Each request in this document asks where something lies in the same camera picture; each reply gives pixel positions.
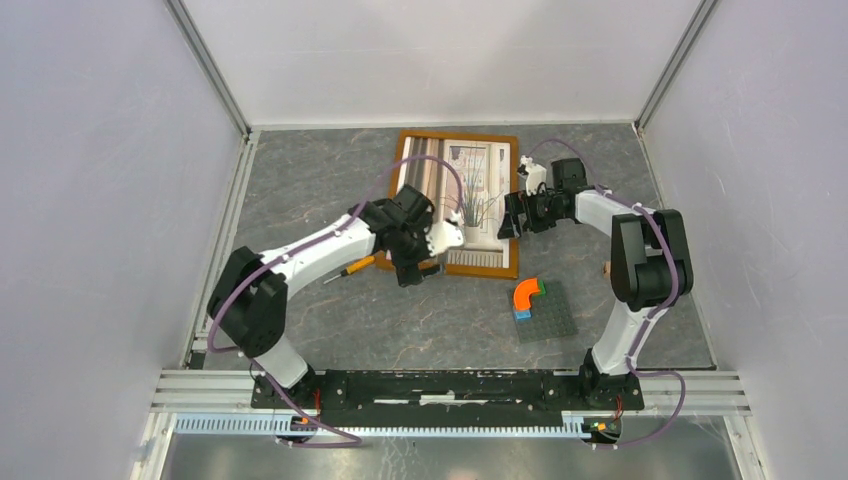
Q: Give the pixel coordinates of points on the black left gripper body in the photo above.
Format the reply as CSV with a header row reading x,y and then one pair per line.
x,y
413,247

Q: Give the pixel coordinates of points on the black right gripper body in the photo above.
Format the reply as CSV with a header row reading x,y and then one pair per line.
x,y
540,209

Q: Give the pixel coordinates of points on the orange handled screwdriver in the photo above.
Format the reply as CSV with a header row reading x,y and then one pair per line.
x,y
352,268

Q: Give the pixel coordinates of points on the wooden picture frame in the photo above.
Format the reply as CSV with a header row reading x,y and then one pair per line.
x,y
486,171

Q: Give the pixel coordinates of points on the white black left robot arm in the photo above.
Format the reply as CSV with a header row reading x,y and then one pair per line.
x,y
249,300

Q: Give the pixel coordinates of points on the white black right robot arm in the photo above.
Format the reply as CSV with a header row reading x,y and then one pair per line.
x,y
649,267

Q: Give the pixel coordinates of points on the orange curved brick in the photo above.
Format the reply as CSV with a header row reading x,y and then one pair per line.
x,y
523,293

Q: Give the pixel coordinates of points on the green toy brick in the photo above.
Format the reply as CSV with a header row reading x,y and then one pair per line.
x,y
540,288

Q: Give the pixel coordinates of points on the grey studded baseplate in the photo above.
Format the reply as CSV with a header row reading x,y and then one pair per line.
x,y
552,317

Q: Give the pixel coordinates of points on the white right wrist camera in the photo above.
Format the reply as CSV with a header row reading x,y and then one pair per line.
x,y
533,174

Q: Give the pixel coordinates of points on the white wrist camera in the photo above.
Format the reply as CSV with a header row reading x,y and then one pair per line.
x,y
533,174
445,235

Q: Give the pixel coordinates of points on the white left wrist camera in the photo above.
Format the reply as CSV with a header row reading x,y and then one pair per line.
x,y
445,235

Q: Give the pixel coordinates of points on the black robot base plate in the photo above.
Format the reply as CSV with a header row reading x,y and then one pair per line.
x,y
462,398

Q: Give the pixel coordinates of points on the aluminium rail frame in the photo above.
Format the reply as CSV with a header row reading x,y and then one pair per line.
x,y
283,397

